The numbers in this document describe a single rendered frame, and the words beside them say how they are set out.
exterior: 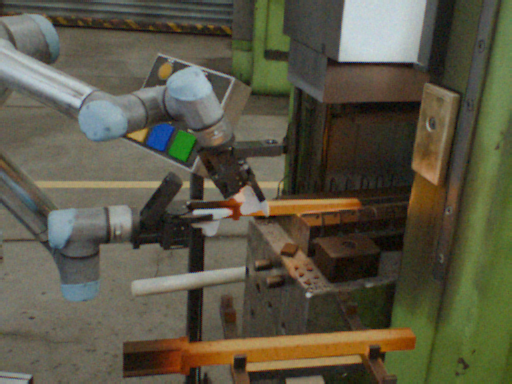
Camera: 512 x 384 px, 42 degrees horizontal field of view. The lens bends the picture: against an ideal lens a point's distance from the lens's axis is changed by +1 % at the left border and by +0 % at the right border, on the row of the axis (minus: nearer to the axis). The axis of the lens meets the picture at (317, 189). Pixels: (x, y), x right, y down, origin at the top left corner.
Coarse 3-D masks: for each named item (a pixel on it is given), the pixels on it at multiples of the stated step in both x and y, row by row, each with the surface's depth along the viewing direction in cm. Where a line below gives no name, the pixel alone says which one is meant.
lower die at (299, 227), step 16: (336, 192) 167; (352, 192) 168; (368, 192) 168; (384, 192) 168; (400, 192) 169; (352, 208) 154; (368, 208) 155; (384, 208) 157; (400, 208) 159; (288, 224) 156; (304, 224) 147; (320, 224) 146; (336, 224) 147; (352, 224) 149; (368, 224) 151; (384, 224) 153; (400, 224) 155; (304, 240) 148
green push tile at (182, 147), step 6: (180, 132) 182; (180, 138) 181; (186, 138) 180; (192, 138) 179; (174, 144) 182; (180, 144) 180; (186, 144) 179; (192, 144) 178; (174, 150) 181; (180, 150) 180; (186, 150) 178; (192, 150) 178; (174, 156) 180; (180, 156) 179; (186, 156) 178; (186, 162) 178
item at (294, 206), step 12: (192, 204) 139; (204, 204) 140; (216, 204) 141; (228, 204) 142; (240, 204) 144; (276, 204) 147; (288, 204) 148; (300, 204) 149; (312, 204) 150; (324, 204) 151; (336, 204) 153; (348, 204) 154; (360, 204) 156; (228, 216) 142
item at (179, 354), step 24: (288, 336) 103; (312, 336) 103; (336, 336) 104; (360, 336) 105; (384, 336) 105; (408, 336) 106; (144, 360) 96; (168, 360) 97; (192, 360) 97; (216, 360) 98; (264, 360) 100
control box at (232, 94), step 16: (160, 64) 195; (176, 64) 191; (160, 80) 193; (208, 80) 182; (224, 80) 179; (224, 96) 177; (240, 96) 181; (224, 112) 178; (240, 112) 183; (176, 128) 184; (144, 144) 189; (176, 160) 181; (192, 160) 177; (208, 176) 181
